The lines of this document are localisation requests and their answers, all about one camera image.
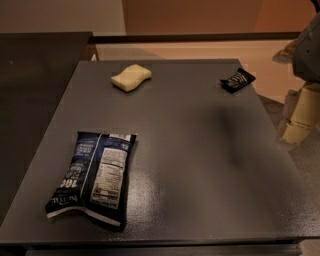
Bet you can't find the yellow sponge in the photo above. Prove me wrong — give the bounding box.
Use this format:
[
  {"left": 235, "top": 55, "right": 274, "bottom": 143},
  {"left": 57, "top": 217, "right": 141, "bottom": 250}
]
[{"left": 111, "top": 64, "right": 152, "bottom": 92}]

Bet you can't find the black rxbar chocolate wrapper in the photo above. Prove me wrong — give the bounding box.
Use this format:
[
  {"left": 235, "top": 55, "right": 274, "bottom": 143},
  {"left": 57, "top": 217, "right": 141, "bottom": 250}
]
[{"left": 220, "top": 68, "right": 256, "bottom": 94}]

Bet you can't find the dark blue snack bag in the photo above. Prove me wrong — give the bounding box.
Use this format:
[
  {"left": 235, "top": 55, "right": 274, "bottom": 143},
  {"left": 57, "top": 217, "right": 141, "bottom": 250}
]
[{"left": 45, "top": 132, "right": 136, "bottom": 227}]

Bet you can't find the cream soft gripper finger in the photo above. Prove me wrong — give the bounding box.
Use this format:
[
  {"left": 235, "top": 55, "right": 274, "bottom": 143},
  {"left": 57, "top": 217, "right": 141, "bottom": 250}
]
[{"left": 279, "top": 83, "right": 320, "bottom": 144}]

